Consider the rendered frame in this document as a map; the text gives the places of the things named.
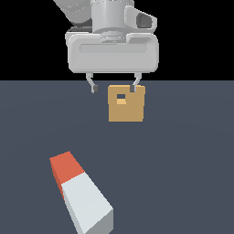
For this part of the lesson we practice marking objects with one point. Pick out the tan box with square hole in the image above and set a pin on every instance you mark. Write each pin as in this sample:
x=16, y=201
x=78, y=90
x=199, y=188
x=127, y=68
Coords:
x=126, y=106

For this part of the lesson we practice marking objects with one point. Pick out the red and white peg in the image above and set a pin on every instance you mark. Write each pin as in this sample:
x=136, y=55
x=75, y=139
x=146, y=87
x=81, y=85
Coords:
x=79, y=192

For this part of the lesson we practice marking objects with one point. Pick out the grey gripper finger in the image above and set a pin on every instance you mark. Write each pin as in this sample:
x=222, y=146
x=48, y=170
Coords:
x=136, y=81
x=90, y=81

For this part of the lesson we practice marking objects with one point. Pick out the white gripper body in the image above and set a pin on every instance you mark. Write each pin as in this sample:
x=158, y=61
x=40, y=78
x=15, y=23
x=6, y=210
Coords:
x=112, y=56

